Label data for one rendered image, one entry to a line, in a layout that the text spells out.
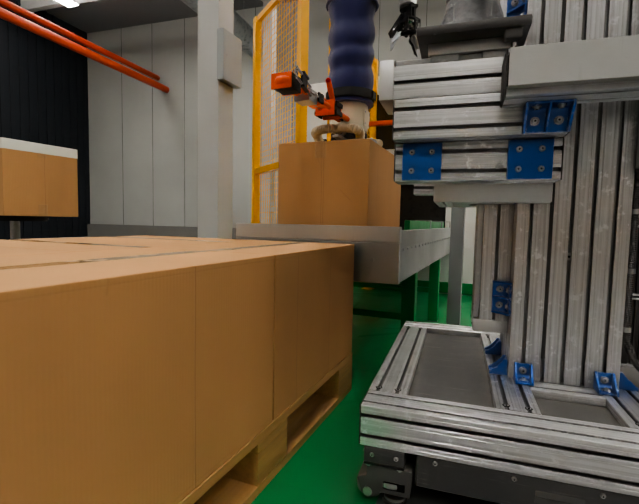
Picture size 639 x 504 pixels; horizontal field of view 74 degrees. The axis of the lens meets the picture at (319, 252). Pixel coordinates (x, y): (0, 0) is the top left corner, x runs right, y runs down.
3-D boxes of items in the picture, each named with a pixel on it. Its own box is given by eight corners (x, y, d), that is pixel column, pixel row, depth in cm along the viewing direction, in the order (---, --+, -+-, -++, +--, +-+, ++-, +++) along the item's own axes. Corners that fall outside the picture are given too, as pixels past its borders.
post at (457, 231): (445, 350, 209) (454, 145, 202) (460, 352, 206) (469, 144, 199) (444, 354, 203) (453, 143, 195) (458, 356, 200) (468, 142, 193)
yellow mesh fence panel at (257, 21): (245, 300, 326) (248, 19, 311) (257, 299, 331) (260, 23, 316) (295, 326, 251) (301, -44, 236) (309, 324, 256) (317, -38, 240)
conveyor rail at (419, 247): (449, 249, 370) (450, 227, 369) (456, 249, 368) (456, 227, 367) (386, 281, 158) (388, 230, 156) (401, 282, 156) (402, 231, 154)
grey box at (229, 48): (235, 89, 274) (235, 41, 272) (242, 88, 272) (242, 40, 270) (216, 79, 256) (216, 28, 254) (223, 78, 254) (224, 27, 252)
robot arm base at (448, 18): (503, 51, 101) (505, 9, 100) (510, 23, 87) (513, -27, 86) (438, 58, 106) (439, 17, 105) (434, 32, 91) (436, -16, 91)
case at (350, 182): (328, 235, 236) (329, 162, 233) (399, 237, 221) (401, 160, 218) (277, 238, 181) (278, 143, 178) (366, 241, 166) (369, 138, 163)
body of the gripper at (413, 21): (407, 28, 184) (408, 0, 183) (395, 36, 192) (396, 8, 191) (420, 32, 187) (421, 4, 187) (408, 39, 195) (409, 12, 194)
